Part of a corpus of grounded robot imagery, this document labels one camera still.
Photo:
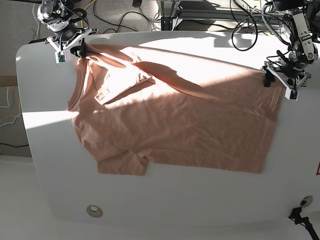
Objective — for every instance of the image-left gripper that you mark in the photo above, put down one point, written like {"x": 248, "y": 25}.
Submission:
{"x": 71, "y": 38}

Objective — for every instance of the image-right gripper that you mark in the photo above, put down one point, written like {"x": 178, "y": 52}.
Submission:
{"x": 289, "y": 75}

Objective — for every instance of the salmon pink T-shirt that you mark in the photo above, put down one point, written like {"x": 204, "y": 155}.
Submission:
{"x": 134, "y": 106}

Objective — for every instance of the red warning sticker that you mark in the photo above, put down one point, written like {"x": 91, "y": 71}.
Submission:
{"x": 318, "y": 170}

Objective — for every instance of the right round table grommet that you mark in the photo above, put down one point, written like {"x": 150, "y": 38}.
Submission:
{"x": 306, "y": 201}

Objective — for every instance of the round metal table grommet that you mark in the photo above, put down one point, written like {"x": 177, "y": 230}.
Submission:
{"x": 94, "y": 211}

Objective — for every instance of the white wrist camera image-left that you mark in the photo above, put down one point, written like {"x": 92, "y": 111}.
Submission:
{"x": 60, "y": 57}

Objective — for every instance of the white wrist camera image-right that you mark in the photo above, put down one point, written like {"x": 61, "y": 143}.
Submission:
{"x": 291, "y": 93}

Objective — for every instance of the aluminium frame post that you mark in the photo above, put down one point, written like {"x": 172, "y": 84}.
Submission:
{"x": 167, "y": 10}

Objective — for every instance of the black clamp with cable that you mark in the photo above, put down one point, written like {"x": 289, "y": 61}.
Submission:
{"x": 295, "y": 216}

